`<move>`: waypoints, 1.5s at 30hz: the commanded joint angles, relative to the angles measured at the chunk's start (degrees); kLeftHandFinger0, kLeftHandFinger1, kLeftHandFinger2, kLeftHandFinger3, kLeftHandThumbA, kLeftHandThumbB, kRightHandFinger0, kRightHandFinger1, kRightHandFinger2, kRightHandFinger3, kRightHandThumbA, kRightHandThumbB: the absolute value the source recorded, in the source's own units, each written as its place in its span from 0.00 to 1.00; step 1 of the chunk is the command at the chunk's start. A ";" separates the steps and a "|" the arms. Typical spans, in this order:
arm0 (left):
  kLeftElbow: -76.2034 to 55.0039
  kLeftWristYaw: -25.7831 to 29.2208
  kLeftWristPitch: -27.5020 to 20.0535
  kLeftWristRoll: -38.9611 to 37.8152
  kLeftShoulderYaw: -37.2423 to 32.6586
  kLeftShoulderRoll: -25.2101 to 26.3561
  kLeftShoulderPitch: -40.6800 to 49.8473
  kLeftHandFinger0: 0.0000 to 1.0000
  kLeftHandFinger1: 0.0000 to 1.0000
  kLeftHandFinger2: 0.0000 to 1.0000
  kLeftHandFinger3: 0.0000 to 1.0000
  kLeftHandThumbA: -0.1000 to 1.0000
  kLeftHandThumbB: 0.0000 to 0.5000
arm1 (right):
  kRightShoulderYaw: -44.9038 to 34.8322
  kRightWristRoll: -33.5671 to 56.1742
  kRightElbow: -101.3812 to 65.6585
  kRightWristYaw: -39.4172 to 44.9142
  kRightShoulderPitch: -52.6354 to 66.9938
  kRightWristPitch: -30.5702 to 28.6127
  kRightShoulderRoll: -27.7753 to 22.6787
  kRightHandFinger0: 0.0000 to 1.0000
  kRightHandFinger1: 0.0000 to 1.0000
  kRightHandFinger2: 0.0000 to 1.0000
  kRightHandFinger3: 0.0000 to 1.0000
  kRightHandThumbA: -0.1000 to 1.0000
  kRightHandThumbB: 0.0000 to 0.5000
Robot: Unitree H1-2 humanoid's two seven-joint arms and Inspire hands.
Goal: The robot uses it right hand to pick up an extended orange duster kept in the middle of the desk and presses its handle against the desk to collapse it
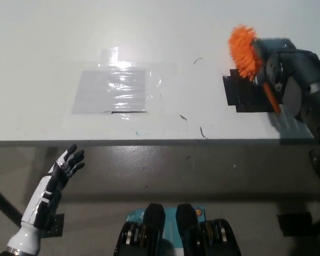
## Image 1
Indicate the black diagonal table leg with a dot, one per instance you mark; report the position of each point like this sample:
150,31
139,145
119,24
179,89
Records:
2,204

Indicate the orange microfibre duster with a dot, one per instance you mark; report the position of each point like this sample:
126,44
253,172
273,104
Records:
242,50

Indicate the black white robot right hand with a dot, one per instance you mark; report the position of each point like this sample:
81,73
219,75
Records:
272,48

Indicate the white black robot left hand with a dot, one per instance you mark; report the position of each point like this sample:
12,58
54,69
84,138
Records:
44,192

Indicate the clear plastic tape cover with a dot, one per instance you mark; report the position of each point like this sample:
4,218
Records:
160,88

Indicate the black tape patch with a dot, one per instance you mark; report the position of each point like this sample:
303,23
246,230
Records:
242,98

